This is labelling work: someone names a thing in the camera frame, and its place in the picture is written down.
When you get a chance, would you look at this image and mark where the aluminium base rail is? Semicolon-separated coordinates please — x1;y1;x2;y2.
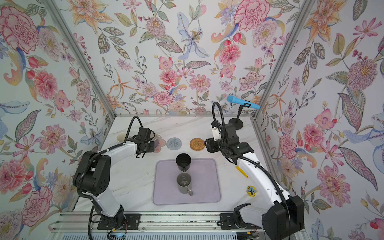
48;212;262;233

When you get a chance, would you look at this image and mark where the black microphone stand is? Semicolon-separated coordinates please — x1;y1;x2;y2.
229;104;251;130

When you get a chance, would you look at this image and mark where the grey mug cream interior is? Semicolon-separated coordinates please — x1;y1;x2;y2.
151;134;159;153

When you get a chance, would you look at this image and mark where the dark grey mug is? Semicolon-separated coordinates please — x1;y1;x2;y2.
177;173;194;196

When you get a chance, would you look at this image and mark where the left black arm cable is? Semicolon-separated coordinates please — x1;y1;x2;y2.
76;115;145;240

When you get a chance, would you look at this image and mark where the yellow pencil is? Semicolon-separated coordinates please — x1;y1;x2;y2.
236;166;248;178

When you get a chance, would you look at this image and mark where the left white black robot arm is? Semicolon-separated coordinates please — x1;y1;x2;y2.
73;127;155;228

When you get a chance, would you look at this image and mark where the black mug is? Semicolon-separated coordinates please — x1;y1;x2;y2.
176;153;192;172

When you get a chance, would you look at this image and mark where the light blue mug cream interior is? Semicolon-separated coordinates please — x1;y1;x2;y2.
116;133;126;143

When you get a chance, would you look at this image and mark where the lavender rectangular mat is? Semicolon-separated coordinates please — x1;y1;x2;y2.
153;158;221;206

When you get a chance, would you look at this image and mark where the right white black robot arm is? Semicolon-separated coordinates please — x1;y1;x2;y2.
205;121;305;240

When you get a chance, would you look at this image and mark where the yellow round sticker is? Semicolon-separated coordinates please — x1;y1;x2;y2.
247;186;257;197

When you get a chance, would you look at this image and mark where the pink flower coaster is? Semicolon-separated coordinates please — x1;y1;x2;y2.
156;135;166;153

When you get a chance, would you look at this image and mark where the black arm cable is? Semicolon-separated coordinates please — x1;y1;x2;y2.
211;101;292;235
76;115;145;240

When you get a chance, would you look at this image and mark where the grey round patterned coaster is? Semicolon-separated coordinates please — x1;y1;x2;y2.
167;138;182;151

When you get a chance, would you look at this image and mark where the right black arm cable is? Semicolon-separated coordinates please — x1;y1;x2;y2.
211;101;292;235

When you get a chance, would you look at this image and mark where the blue microphone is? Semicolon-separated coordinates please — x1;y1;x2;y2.
227;95;261;110

